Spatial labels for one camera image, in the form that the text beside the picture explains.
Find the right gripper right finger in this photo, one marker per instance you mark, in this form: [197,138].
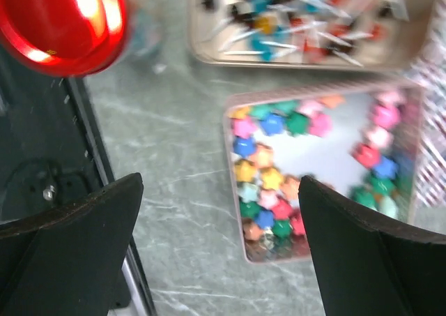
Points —
[367,263]

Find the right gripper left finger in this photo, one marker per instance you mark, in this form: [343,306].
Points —
[66,261]

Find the tin of pastel star candies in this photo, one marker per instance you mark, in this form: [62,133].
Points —
[360,138]

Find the red jar lid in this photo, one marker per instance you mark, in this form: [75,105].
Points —
[65,37]

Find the tin of lollipops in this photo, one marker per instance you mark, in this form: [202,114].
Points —
[352,35]

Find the clear glass jar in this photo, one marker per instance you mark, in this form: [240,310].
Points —
[145,30]

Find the patterned placemat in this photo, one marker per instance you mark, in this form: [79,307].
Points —
[424,156]

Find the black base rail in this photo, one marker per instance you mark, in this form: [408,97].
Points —
[52,154]

